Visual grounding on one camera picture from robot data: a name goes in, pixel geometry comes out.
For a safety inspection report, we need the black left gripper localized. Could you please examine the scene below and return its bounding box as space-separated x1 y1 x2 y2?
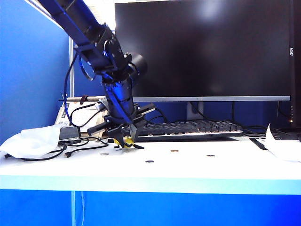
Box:
87 79 156 149

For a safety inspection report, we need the grey partition frame post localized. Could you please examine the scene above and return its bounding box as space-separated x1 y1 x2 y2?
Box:
69 37 75 97

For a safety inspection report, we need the grey monitor stand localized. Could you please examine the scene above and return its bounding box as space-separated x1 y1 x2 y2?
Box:
187 101 204 121

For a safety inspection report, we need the thin cable under desk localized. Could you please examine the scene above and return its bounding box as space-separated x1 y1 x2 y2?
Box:
80 192 86 226

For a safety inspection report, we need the white plastic bag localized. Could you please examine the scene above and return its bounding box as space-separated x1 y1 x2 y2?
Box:
0 124 63 159

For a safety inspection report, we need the black mechanical keyboard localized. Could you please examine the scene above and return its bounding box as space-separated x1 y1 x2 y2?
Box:
122 120 245 143

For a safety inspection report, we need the thin black looped cable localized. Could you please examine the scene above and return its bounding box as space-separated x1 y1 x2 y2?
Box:
70 102 104 129

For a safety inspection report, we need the black box device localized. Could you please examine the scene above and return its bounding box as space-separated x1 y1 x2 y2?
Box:
58 126 82 143

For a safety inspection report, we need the white paper sheet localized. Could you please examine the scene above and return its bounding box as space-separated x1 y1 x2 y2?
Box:
255 123 301 163

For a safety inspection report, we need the beige desk calendar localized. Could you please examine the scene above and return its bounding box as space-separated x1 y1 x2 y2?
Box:
54 100 111 139

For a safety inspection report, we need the black cable gold USB plug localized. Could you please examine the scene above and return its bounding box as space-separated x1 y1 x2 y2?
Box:
64 137 109 158

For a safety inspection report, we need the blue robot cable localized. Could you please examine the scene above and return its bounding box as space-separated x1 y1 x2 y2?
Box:
63 53 82 125

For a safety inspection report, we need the black cable dark plug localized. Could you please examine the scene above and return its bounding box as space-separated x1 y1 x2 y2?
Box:
4 143 68 162

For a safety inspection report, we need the black coiled cable bundle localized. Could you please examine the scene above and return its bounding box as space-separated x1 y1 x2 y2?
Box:
150 107 170 124

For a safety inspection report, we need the black monitor cable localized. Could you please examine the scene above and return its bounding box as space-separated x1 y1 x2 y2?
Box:
231 101 269 135

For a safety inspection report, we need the large black computer monitor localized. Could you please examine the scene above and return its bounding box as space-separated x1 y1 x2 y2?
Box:
114 0 292 102

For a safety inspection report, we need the yellow doll figurine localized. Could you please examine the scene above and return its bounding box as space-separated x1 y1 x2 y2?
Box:
113 137 144 150

